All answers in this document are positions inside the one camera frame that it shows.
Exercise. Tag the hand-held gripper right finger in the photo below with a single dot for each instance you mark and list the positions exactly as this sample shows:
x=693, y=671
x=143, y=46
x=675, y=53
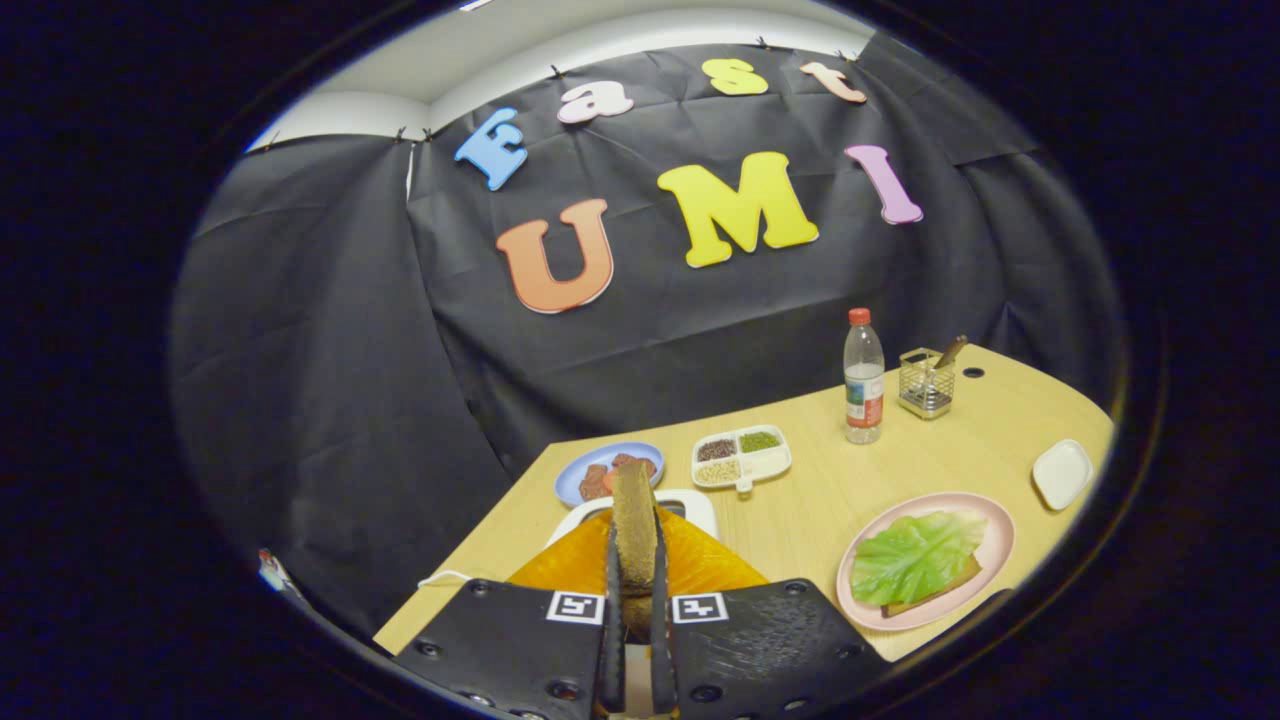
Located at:
x=760, y=640

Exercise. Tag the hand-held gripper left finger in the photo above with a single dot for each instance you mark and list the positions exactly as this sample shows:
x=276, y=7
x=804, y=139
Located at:
x=520, y=640

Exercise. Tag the brown toast slice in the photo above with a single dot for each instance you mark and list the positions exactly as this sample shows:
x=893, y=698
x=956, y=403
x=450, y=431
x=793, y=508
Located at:
x=635, y=530

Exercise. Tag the green lettuce leaf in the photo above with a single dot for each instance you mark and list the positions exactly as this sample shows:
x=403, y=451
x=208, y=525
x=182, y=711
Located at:
x=915, y=555

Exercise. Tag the white toaster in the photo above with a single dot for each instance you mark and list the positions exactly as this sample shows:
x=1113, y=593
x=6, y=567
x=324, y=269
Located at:
x=690, y=505

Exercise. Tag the blue plate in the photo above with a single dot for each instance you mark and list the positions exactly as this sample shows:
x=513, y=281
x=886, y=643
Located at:
x=572, y=482

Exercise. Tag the red meat pieces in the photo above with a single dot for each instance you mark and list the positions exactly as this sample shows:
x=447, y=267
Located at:
x=595, y=482

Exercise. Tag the white divided grain dish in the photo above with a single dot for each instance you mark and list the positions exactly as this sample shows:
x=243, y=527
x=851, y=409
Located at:
x=745, y=458

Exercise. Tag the brown bread slice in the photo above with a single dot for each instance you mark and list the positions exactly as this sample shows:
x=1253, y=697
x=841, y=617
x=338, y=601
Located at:
x=955, y=582

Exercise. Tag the pink round plate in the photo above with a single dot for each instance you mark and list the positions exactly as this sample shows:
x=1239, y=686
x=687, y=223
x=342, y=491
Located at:
x=995, y=545

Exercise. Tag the clear red-capped water bottle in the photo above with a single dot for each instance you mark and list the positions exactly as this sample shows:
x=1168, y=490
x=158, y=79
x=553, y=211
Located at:
x=864, y=390

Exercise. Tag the white rounded rectangular plate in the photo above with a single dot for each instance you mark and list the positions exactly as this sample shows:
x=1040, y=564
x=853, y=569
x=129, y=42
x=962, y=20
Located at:
x=1063, y=475

